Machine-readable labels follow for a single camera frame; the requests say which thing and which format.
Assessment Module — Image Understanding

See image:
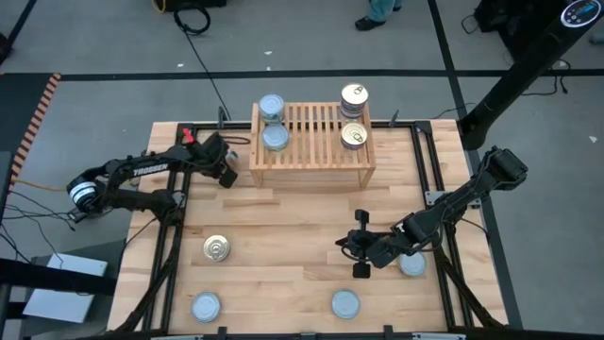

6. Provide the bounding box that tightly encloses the black equipment pile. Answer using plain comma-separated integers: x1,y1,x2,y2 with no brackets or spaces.
473,0,565,58

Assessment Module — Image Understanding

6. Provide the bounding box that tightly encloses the black power adapter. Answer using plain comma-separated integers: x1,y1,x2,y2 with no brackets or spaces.
67,202,103,223

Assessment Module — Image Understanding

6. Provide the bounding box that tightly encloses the black beam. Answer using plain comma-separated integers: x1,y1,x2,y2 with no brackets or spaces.
0,258,118,297

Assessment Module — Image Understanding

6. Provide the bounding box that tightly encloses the orange black striped strip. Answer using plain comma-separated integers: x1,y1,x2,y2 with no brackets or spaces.
8,73,62,179

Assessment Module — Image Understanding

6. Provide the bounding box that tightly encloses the white flat box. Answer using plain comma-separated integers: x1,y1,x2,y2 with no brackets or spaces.
22,252,109,325

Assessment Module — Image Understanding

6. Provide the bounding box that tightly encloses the black equipment case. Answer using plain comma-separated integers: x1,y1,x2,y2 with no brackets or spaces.
162,0,228,11

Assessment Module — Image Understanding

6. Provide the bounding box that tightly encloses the black coiled floor cable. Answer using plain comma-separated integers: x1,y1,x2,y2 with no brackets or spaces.
172,4,232,122

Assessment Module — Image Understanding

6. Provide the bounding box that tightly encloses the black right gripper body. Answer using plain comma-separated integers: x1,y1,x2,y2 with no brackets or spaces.
352,210,402,279

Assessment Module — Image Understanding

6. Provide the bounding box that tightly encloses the wooden slatted shelf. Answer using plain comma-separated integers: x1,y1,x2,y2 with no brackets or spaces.
248,101,378,190

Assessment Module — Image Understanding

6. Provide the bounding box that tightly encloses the black metal table frame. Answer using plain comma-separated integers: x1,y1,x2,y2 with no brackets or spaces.
110,120,511,340

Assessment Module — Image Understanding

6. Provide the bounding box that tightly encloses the yellow floor cable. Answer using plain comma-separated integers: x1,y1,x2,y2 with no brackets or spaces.
9,177,70,194

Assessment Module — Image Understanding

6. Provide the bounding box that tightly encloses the black tower fan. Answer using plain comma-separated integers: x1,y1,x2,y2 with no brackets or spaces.
458,0,604,151

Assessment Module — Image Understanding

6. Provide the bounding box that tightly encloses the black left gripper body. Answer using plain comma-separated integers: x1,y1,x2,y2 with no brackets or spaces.
191,131,239,189

